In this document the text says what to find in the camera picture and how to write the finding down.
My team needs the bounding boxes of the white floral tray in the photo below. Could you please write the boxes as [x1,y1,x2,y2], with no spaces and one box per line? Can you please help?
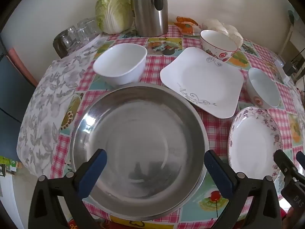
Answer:
[69,34,102,53]

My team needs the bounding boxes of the green printed packet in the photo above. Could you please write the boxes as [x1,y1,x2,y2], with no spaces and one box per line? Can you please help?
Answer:
[0,156,18,177]

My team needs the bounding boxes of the dark blue panel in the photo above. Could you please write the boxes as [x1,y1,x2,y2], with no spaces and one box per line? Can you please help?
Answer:
[0,36,37,163]

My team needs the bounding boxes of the white power strip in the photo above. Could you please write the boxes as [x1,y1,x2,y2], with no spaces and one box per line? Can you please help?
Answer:
[274,61,290,84]

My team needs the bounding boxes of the stainless steel thermos jug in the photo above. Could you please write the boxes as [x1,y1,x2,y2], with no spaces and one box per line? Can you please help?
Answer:
[131,0,169,37]

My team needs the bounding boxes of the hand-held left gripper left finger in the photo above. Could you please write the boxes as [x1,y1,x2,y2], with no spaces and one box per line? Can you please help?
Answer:
[29,148,108,229]

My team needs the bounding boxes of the red frame bar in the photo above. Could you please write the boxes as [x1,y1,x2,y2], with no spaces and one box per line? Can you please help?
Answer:
[8,48,37,86]

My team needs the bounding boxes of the oval pink floral plate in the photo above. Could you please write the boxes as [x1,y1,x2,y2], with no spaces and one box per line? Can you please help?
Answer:
[228,106,283,182]

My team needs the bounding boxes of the grey floral tablecloth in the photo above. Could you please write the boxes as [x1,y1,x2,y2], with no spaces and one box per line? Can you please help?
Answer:
[17,35,102,179]

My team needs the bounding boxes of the glass jars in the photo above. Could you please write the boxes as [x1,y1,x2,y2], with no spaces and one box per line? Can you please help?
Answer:
[53,30,72,58]

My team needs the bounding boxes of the white square bowl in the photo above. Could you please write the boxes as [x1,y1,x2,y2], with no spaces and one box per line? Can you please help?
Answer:
[93,43,148,86]

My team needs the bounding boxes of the pink checkered printed tablecloth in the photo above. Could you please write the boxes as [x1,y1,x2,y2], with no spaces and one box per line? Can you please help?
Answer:
[50,23,305,229]

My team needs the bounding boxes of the orange snack packet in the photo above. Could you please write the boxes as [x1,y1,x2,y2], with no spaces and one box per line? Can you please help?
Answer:
[174,21,202,36]
[176,16,198,26]

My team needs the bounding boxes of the light blue floral bowl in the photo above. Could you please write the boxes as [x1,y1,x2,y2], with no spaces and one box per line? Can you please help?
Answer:
[246,68,281,109]

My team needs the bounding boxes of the napa cabbage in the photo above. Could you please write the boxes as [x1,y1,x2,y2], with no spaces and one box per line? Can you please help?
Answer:
[95,0,134,34]

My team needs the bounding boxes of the large stainless steel basin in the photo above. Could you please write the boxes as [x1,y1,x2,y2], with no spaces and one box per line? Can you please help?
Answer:
[70,83,210,221]

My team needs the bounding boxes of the white square plate grey scrolls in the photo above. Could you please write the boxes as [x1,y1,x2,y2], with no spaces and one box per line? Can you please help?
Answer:
[160,47,245,119]

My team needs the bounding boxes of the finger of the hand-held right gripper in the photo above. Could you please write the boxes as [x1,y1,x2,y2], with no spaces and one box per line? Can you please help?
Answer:
[274,149,299,184]
[296,151,305,172]

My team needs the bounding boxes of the red rim strawberry bowl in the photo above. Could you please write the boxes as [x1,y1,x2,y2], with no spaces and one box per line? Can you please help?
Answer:
[200,30,238,62]

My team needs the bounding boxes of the black power adapter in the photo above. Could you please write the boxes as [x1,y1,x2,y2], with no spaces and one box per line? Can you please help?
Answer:
[285,61,298,76]

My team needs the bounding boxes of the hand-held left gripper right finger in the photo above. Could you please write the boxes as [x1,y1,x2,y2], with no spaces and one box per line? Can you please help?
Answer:
[204,149,283,229]

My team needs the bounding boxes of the bag of white steamed buns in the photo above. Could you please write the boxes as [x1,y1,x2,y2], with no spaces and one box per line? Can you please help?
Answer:
[202,19,243,47]

